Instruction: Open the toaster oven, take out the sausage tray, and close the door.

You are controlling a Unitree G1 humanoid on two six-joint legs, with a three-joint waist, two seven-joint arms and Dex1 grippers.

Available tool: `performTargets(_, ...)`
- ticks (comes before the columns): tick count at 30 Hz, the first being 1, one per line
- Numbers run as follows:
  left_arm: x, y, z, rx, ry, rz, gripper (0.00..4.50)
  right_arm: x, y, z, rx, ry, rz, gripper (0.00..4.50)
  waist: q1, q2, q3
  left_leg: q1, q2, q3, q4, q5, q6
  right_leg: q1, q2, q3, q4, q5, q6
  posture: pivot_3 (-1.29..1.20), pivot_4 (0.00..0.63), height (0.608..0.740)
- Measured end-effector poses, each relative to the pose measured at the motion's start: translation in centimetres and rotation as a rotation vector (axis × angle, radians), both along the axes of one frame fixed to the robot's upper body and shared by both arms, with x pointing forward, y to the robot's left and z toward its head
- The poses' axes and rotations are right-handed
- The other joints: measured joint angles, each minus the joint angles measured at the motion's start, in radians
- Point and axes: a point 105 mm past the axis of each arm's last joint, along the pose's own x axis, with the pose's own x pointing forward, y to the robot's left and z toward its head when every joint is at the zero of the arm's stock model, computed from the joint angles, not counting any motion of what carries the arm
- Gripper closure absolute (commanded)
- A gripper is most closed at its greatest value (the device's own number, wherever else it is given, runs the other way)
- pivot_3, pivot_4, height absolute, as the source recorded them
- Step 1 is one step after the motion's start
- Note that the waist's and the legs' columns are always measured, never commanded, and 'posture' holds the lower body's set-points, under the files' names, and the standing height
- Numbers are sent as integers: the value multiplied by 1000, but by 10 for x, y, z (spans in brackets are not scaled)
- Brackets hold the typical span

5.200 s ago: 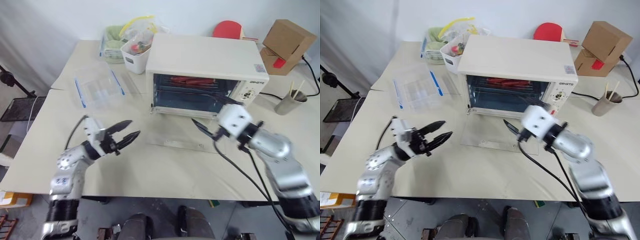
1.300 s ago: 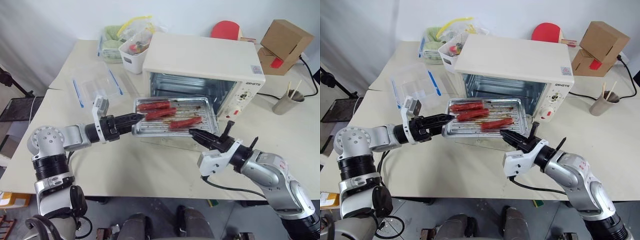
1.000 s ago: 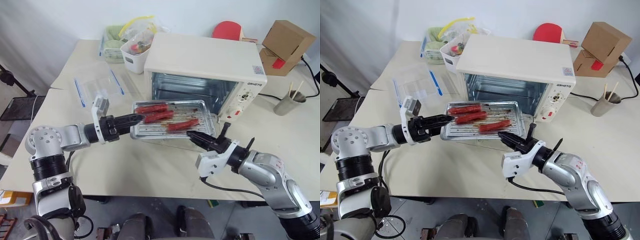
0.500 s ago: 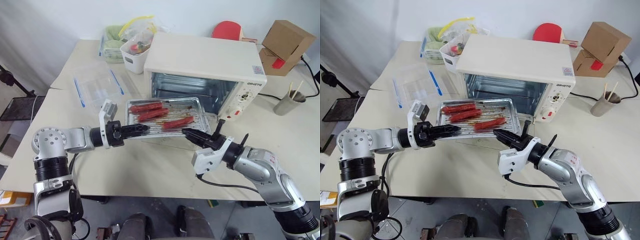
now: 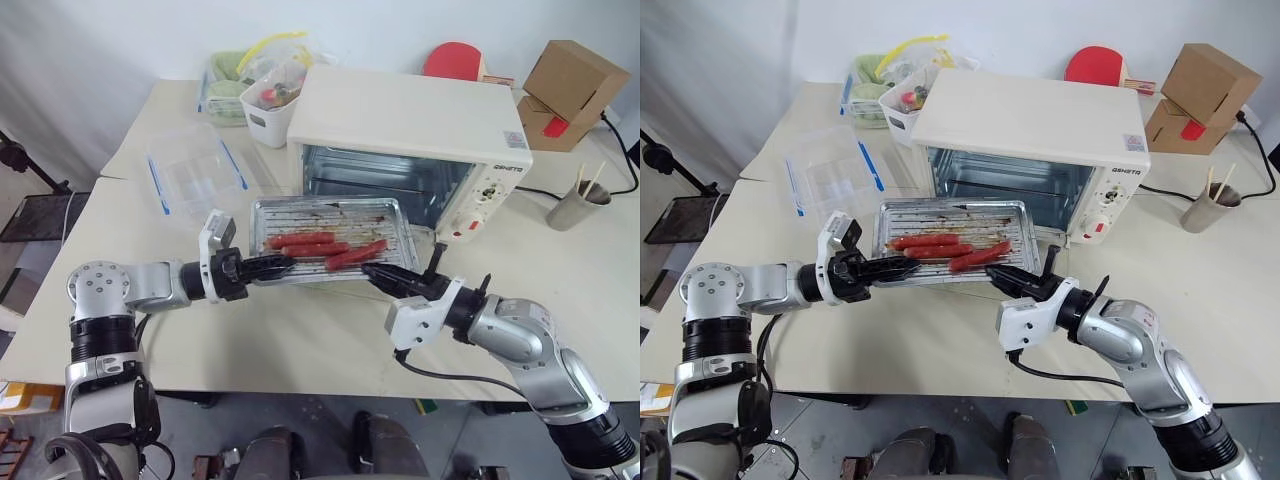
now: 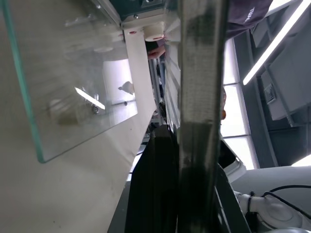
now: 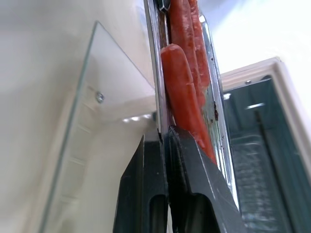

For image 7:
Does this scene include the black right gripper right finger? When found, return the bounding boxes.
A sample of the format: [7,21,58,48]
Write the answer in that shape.
[167,125,247,233]

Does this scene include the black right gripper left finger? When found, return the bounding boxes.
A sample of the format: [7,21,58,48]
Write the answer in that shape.
[113,132,169,233]

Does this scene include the silver metal baking tray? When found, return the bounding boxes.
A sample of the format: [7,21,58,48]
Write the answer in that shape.
[143,0,242,212]

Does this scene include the glass toaster oven door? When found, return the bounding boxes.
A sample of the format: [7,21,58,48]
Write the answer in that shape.
[38,20,161,233]

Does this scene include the red sausage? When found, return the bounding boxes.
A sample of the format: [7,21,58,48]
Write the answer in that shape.
[188,0,210,89]
[169,0,203,107]

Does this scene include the cream toaster oven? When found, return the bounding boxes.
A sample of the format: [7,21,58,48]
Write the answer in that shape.
[218,57,311,233]

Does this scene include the orange carrots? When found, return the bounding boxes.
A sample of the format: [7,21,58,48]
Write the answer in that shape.
[160,43,217,165]

